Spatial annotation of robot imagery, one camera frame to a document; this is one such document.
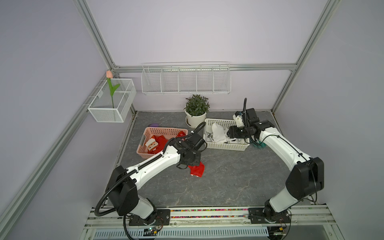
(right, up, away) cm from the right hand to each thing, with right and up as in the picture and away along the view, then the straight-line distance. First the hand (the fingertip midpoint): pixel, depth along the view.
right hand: (231, 132), depth 87 cm
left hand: (-21, -16, -8) cm, 28 cm away
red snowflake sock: (-31, -2, +13) cm, 34 cm away
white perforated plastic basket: (+4, -8, +7) cm, 11 cm away
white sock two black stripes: (-5, -2, +14) cm, 14 cm away
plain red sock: (-20, -23, 0) cm, 30 cm away
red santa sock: (-50, -9, +10) cm, 51 cm away
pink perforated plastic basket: (-54, -1, +16) cm, 56 cm away
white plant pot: (-22, +7, +18) cm, 29 cm away
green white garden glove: (+5, -4, -28) cm, 29 cm away
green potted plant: (-20, +17, +12) cm, 29 cm away
